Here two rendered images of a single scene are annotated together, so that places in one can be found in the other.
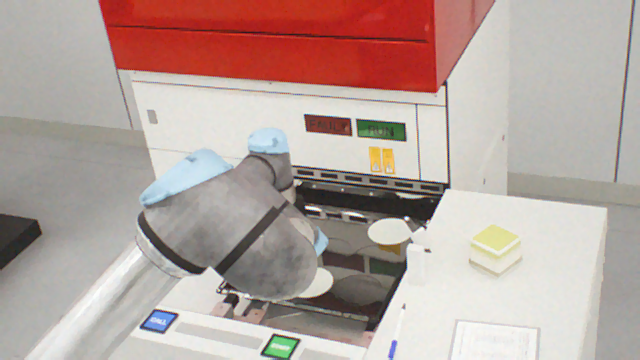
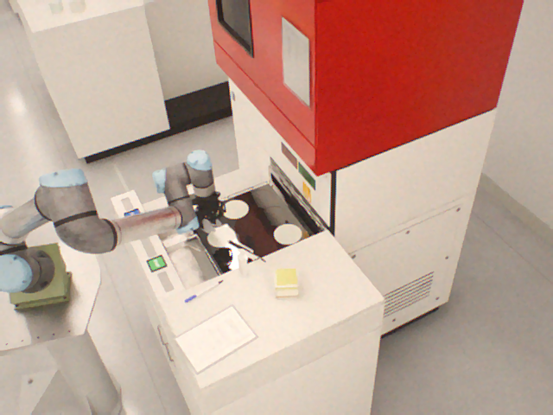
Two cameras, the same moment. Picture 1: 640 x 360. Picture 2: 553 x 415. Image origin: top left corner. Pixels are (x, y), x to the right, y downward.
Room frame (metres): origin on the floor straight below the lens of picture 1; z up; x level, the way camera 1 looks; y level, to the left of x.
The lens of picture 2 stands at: (0.31, -1.03, 2.45)
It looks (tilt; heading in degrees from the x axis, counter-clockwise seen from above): 44 degrees down; 37
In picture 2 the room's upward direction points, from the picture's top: 3 degrees counter-clockwise
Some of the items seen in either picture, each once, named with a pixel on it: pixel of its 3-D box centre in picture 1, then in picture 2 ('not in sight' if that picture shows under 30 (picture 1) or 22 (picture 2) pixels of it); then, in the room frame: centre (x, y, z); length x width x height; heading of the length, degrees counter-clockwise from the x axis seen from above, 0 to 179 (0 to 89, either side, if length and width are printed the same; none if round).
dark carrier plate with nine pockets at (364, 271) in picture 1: (328, 252); (248, 226); (1.42, 0.00, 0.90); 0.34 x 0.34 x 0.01; 63
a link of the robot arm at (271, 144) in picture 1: (269, 160); (200, 169); (1.32, 0.09, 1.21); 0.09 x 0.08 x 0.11; 149
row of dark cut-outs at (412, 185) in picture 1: (353, 178); (296, 191); (1.62, -0.09, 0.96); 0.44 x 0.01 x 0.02; 63
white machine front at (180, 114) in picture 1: (285, 147); (276, 152); (1.71, 0.07, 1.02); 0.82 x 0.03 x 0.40; 63
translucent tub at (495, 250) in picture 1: (495, 251); (286, 283); (1.22, -0.32, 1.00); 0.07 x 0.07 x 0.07; 37
